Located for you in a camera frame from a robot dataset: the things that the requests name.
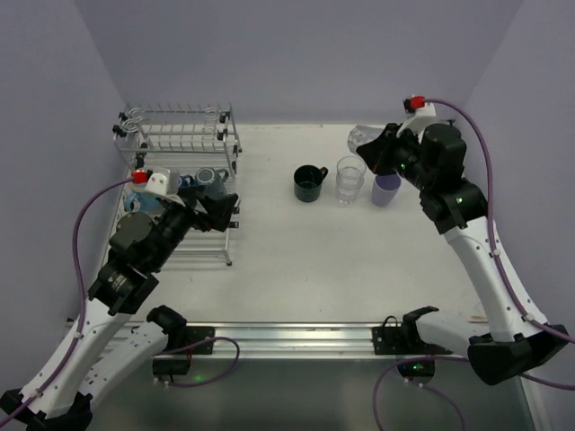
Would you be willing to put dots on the blue mug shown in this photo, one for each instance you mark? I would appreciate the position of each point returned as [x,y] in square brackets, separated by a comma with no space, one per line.
[187,182]

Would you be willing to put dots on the dark green mug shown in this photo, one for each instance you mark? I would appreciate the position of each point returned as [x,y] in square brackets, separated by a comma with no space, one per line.
[308,181]

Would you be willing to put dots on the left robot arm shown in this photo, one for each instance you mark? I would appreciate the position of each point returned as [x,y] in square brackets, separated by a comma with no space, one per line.
[65,392]

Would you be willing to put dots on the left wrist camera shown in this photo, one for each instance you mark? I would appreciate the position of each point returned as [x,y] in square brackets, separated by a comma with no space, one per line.
[164,183]

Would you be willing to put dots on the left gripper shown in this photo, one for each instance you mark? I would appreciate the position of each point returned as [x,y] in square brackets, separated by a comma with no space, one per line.
[200,206]

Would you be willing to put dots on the aluminium mounting rail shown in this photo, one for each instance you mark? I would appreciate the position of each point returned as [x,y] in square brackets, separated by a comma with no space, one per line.
[292,339]

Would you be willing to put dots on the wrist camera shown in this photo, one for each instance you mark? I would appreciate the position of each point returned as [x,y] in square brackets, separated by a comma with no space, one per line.
[420,114]
[164,183]

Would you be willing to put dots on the lavender plastic cup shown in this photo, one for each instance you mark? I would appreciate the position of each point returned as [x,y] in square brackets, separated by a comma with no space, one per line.
[384,189]

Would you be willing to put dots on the grey-blue mug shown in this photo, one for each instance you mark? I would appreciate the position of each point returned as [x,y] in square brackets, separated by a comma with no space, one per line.
[213,181]

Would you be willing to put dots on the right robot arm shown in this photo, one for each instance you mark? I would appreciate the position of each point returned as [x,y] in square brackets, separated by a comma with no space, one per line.
[517,337]

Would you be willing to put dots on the light blue cup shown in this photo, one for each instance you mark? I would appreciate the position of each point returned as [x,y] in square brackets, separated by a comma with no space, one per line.
[143,202]

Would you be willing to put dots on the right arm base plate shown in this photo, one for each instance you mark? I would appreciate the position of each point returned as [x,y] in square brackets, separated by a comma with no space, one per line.
[390,340]

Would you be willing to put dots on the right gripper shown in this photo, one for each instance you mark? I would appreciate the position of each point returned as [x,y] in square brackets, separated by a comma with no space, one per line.
[391,150]

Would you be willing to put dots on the metal dish rack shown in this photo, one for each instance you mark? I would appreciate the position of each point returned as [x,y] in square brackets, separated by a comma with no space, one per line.
[198,141]

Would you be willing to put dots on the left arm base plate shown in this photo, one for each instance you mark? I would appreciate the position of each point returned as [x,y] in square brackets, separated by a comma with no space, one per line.
[189,335]

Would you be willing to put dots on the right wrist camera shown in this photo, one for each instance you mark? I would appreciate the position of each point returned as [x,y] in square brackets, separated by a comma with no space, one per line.
[420,114]

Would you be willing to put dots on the clear glass tumbler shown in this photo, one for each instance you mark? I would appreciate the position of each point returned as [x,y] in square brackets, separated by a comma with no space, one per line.
[350,172]
[347,193]
[361,135]

